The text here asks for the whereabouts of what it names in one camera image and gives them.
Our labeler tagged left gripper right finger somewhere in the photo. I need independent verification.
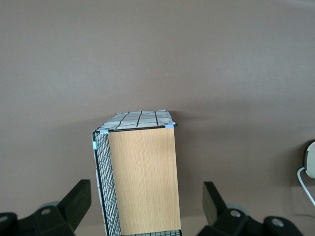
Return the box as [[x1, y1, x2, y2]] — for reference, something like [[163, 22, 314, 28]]
[[202, 181, 305, 236]]

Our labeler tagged white toaster power cord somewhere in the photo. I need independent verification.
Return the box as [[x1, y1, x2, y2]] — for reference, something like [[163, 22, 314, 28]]
[[296, 166, 315, 207]]

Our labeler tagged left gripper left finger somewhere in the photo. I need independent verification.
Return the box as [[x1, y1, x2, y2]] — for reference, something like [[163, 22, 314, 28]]
[[0, 179, 92, 236]]

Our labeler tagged black wire basket with liner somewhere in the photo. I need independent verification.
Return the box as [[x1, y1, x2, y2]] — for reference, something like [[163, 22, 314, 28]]
[[91, 110, 183, 236]]

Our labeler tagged light wooden shelf board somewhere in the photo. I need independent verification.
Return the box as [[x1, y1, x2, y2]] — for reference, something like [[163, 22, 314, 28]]
[[108, 127, 182, 235]]

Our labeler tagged cream white toaster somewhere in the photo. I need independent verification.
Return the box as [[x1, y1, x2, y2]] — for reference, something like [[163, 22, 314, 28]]
[[301, 139, 315, 179]]

